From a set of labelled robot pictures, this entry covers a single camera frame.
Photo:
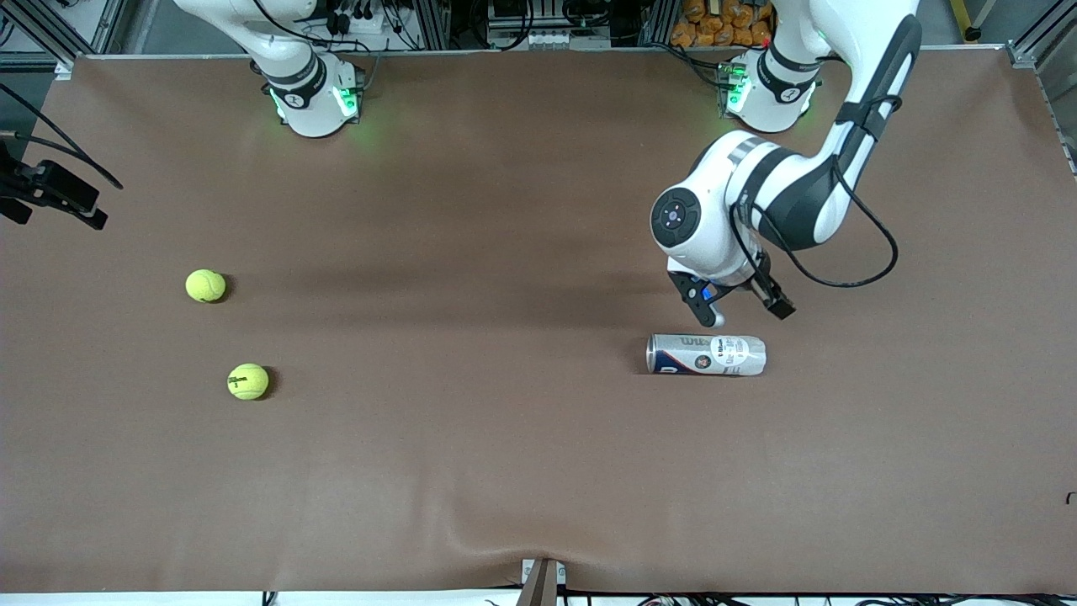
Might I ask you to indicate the yellow black pole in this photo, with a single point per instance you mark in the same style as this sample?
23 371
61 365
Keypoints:
966 21

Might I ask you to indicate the brown table mat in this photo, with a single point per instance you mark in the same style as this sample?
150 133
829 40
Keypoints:
505 438

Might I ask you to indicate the yellow tennis ball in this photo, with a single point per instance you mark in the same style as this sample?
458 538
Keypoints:
247 381
205 285

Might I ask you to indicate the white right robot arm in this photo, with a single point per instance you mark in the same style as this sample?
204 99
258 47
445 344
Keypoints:
311 109

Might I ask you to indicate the clear plastic tennis ball can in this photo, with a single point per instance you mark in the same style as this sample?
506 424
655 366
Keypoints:
715 355

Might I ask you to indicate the pile of orange objects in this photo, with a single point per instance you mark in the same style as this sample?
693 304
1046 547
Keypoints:
698 29

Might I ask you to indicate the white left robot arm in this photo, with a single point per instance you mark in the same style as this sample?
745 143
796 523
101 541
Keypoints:
799 194

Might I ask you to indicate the white terminal block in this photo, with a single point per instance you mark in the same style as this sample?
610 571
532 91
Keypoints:
555 39

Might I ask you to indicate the aluminium frame profile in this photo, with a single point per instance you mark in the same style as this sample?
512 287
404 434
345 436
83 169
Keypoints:
433 25
1031 50
50 38
658 23

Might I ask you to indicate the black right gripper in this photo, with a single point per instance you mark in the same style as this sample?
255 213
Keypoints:
52 186

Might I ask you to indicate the white power strip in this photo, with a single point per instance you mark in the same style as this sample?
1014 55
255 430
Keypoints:
387 38

